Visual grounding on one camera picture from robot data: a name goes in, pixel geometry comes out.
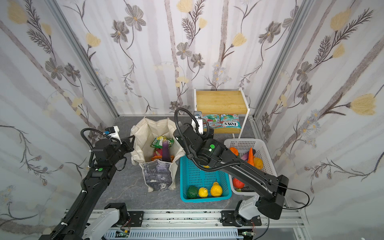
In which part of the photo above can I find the purple eggplant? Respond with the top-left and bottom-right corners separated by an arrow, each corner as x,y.
162,141 -> 172,163

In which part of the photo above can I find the cream canvas tote bag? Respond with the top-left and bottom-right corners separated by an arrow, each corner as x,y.
131,118 -> 185,192

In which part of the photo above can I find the orange candy bag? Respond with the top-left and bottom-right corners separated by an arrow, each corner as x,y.
151,155 -> 175,163

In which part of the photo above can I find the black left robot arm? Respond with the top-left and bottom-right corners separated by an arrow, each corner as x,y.
40,126 -> 135,240

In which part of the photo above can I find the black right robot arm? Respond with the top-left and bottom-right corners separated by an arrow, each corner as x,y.
174,108 -> 289,220

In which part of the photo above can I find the red green candy bag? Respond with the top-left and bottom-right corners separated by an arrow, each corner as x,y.
202,114 -> 222,129

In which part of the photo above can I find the teal Fox's candy bag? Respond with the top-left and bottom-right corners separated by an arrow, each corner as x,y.
221,114 -> 241,129

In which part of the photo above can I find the teal plastic basket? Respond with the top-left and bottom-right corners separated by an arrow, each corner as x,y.
180,156 -> 232,203

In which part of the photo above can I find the green avocado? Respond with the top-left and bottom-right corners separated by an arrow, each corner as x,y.
187,186 -> 199,199

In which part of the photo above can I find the yellow lemon front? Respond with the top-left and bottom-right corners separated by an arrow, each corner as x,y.
198,188 -> 209,198

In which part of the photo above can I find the white wooden two-tier shelf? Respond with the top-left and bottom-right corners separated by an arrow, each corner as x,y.
194,89 -> 250,138

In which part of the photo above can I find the yellow pear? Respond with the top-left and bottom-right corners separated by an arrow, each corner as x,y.
210,182 -> 223,198

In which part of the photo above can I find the orange tomato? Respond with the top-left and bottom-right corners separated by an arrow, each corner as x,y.
230,147 -> 239,156

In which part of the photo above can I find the white plastic basket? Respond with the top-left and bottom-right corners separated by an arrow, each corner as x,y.
224,139 -> 278,196

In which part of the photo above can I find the orange carrot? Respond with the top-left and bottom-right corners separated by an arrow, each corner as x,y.
247,148 -> 255,167

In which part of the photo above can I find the yellow onion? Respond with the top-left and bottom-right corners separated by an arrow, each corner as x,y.
253,157 -> 264,170

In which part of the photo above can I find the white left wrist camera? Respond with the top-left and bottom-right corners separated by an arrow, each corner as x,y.
104,126 -> 121,142

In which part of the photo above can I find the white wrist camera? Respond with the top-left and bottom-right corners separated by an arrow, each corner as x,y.
192,111 -> 204,135
104,126 -> 121,142

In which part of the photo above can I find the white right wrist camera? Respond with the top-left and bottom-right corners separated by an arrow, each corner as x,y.
192,111 -> 204,135

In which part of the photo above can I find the aluminium rail frame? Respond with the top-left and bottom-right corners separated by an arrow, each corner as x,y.
58,207 -> 307,240

